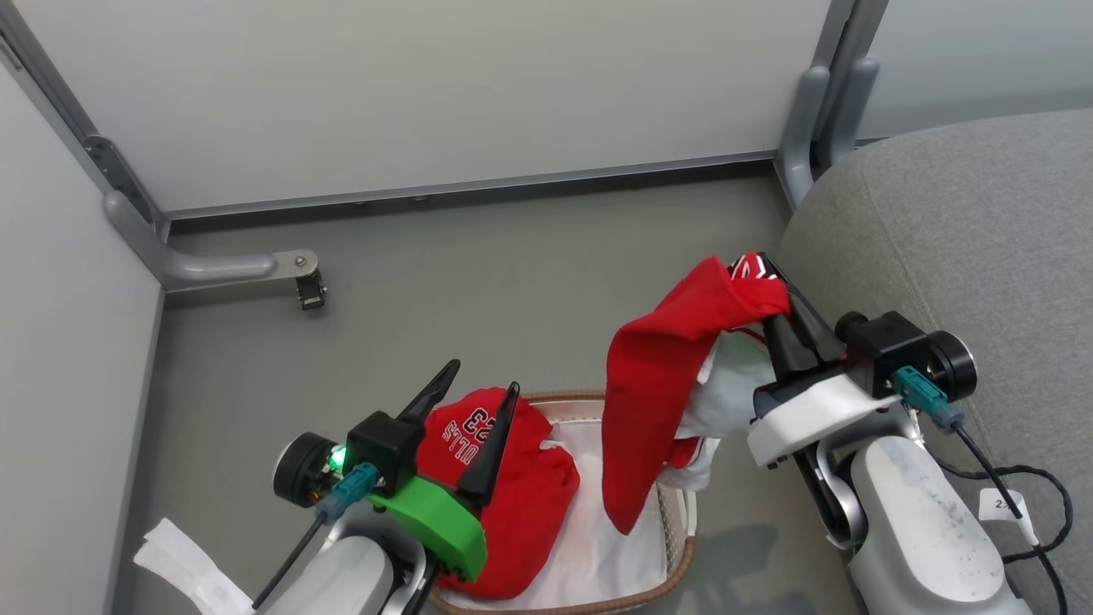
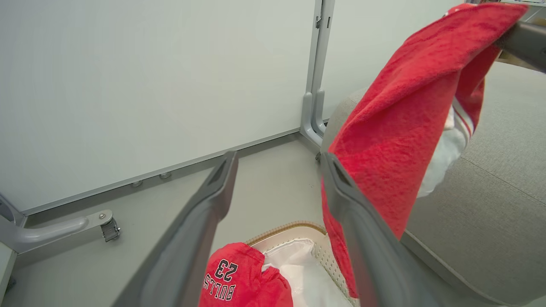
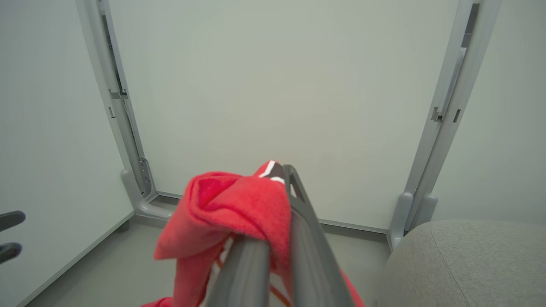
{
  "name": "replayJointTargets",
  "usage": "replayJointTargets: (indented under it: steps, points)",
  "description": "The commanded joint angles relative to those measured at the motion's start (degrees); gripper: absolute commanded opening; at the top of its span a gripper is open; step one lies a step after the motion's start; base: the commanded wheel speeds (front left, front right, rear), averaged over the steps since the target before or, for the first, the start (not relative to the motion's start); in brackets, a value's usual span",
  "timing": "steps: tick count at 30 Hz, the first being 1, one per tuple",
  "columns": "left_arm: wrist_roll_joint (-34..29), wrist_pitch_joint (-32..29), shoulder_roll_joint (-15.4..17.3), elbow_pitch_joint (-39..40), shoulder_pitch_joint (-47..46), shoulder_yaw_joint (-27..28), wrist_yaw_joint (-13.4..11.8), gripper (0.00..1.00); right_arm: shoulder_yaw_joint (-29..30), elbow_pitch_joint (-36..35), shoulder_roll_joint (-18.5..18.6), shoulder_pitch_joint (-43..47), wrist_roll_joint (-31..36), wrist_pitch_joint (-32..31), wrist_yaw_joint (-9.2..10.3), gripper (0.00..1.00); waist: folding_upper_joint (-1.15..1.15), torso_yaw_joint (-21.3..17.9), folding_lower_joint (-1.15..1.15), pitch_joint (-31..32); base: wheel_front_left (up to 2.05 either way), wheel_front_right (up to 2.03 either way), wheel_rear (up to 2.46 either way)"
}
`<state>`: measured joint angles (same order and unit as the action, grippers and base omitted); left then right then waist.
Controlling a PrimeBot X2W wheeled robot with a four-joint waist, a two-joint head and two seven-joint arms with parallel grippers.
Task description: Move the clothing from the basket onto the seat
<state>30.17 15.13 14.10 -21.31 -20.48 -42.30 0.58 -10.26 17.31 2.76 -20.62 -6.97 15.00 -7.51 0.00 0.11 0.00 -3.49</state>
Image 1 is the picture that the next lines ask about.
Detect grey fabric sofa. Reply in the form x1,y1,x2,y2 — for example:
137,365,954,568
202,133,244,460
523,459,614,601
772,108,1093,615

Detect grey upright partition foot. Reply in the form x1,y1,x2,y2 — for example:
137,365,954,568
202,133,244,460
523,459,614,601
815,56,881,168
774,66,831,211

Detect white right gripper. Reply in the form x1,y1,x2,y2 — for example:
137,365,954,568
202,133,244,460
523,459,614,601
747,255,903,469

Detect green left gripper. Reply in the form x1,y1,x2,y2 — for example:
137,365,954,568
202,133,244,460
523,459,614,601
367,359,522,583

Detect white paper cable tag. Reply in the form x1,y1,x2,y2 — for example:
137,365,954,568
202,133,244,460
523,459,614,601
978,488,1040,548

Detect white basket with brown rim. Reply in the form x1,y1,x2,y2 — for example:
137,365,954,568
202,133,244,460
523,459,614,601
425,390,698,615

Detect red Bulls 23 jersey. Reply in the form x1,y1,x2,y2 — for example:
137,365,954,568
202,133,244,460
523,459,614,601
415,386,582,601

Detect red basketball jersey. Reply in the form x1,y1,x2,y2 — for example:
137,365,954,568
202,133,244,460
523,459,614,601
600,252,792,536

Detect white basket liner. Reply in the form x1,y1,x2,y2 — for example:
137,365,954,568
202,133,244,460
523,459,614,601
440,417,686,612

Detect black cable with teal plug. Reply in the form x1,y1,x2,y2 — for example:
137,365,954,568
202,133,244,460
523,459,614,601
250,463,382,611
893,365,1073,615

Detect small black caster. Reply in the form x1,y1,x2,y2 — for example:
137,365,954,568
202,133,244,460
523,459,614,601
295,269,329,312

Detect long grey partition foot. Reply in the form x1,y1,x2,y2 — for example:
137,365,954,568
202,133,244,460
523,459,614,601
102,190,319,293

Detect white tape strip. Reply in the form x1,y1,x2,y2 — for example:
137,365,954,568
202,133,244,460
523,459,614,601
133,517,257,615

